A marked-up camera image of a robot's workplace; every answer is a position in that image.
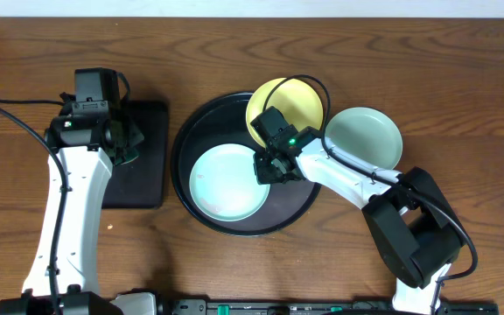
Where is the green yellow sponge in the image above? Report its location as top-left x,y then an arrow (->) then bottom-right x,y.
114,147 -> 139,165

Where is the mint plate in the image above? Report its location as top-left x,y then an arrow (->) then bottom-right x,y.
189,143 -> 270,222
325,107 -> 403,169

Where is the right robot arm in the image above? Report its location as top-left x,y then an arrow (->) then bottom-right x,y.
255,125 -> 472,314

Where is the round black tray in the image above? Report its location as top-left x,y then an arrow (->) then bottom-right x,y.
171,92 -> 320,236

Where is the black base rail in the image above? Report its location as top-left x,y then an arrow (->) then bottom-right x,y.
170,299 -> 500,315

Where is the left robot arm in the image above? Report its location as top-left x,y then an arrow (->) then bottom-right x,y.
0,108 -> 158,314

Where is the rectangular black tray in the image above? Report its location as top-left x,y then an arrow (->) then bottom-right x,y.
102,101 -> 169,209

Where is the yellow plate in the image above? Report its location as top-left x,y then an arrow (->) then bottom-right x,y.
246,78 -> 324,148

